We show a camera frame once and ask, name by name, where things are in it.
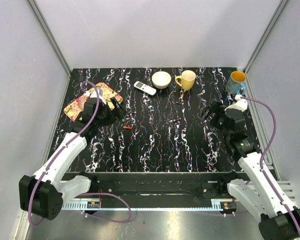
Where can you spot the white remote control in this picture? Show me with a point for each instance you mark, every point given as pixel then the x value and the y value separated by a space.
pixel 145 88

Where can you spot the aluminium frame post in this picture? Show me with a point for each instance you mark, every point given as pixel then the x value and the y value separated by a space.
pixel 267 32
pixel 34 7

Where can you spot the floral rectangular tray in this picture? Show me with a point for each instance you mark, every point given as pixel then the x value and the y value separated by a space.
pixel 105 94

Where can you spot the right aluminium frame post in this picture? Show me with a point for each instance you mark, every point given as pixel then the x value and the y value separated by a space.
pixel 267 32

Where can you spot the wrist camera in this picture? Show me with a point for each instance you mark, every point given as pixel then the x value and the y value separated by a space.
pixel 94 93
pixel 240 104

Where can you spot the yellow mug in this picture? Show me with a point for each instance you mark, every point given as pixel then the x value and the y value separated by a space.
pixel 186 80

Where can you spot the cream ceramic bowl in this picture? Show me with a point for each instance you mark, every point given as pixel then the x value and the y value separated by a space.
pixel 161 79

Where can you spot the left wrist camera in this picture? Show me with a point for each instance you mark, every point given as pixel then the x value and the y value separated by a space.
pixel 94 93

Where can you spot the blue butterfly mug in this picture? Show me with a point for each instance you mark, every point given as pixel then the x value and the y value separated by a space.
pixel 236 84

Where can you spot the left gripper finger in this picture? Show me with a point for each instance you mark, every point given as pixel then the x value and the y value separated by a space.
pixel 120 113
pixel 116 101

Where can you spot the red battery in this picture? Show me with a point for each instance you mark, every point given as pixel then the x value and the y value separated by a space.
pixel 127 127

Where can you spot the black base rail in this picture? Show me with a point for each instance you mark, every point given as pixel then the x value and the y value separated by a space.
pixel 161 191

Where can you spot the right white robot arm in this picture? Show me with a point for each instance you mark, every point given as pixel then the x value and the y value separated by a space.
pixel 277 216

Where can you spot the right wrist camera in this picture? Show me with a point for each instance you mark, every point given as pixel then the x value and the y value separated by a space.
pixel 240 104

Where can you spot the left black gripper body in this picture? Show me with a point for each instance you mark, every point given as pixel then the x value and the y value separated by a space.
pixel 108 116

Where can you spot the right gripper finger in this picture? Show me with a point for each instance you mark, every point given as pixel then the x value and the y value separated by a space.
pixel 215 107
pixel 205 114

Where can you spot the left aluminium frame post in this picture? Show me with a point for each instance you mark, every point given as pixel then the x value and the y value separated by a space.
pixel 34 7

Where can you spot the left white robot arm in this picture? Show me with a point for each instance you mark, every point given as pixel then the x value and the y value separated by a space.
pixel 43 194

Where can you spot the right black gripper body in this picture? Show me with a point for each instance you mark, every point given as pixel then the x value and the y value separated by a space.
pixel 218 119

